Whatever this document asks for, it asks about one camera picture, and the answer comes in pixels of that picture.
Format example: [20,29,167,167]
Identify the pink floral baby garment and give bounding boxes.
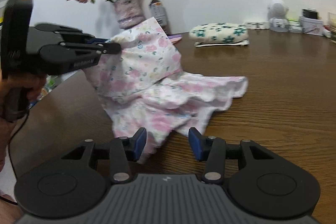
[84,18,248,161]

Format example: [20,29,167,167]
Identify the person's left hand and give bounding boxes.
[1,74,47,168]

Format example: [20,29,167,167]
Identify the pink knitted vase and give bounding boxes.
[113,0,145,30]

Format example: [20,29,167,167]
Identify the tea drink bottle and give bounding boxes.
[149,0,170,35]

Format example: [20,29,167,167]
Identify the pink blue purple cloth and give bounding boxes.
[168,35,182,44]

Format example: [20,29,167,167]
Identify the folded green floral cloth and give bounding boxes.
[189,23,249,48]

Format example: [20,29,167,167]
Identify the white astronaut figurine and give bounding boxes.
[268,0,289,32]

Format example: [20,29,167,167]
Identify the white small box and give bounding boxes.
[299,9,324,36]

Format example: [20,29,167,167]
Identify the clear glass cup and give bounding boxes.
[328,12,336,44]

